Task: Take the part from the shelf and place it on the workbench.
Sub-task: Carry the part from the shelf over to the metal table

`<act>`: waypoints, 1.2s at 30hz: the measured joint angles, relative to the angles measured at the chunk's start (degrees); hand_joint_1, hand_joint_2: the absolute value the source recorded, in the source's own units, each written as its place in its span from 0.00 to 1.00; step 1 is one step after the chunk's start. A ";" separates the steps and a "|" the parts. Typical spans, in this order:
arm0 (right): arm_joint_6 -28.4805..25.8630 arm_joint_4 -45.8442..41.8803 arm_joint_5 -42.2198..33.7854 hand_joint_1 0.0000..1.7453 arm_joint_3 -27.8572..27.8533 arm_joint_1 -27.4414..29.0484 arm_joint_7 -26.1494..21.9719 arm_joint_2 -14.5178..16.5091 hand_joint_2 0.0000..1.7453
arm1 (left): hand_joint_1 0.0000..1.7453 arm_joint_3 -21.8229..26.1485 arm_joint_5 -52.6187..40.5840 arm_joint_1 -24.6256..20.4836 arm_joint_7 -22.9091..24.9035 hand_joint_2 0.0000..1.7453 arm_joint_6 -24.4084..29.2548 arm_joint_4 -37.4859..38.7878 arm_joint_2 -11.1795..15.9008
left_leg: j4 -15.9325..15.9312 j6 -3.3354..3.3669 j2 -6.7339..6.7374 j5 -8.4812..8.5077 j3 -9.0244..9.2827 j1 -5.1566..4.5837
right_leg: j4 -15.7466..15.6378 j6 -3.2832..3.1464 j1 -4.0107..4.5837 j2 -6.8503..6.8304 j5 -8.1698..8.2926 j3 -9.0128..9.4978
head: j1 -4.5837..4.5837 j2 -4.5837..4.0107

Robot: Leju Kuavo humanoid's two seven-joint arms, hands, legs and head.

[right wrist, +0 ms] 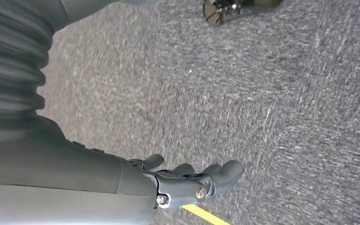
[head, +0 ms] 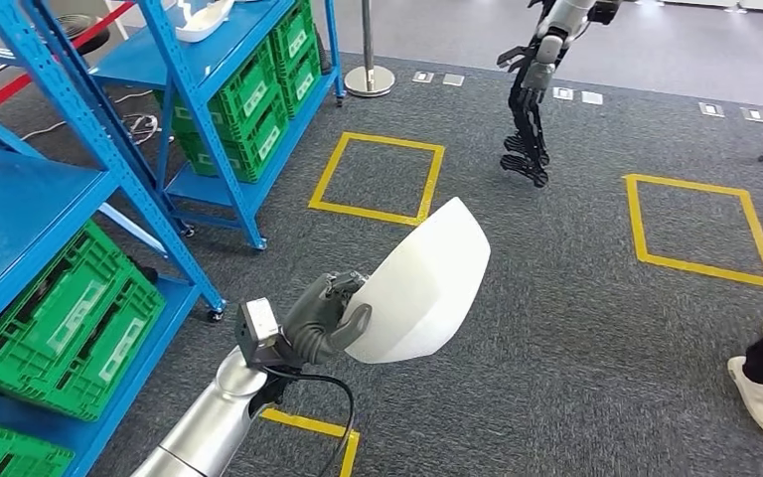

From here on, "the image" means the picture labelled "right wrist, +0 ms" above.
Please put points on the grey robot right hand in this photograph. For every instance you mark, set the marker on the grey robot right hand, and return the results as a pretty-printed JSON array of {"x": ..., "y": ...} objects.
[{"x": 59, "y": 174}]

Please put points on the dark robot foot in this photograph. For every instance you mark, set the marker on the dark robot foot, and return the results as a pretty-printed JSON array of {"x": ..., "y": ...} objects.
[{"x": 254, "y": 7}]

